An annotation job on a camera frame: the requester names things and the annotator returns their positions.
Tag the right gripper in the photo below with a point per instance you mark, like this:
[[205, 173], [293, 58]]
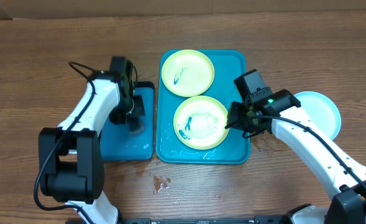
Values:
[[235, 115]]

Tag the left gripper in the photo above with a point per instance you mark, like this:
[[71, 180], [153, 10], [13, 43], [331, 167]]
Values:
[[140, 111]]

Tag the yellow-green plate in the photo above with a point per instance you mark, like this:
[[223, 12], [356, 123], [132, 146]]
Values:
[[199, 122], [187, 73]]

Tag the yellow-green plate top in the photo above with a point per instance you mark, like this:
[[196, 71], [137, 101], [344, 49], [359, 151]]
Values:
[[187, 73]]

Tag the light blue plate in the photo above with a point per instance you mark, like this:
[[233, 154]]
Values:
[[323, 112]]

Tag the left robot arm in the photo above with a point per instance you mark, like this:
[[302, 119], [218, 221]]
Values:
[[71, 168]]

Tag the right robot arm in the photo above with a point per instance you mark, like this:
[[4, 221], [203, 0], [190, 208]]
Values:
[[281, 114]]

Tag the black tray with water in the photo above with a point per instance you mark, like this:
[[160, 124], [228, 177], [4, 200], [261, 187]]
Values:
[[117, 143]]

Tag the teal plastic serving tray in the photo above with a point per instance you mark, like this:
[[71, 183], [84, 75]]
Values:
[[228, 64]]

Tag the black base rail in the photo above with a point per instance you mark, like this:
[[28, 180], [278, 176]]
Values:
[[198, 221]]

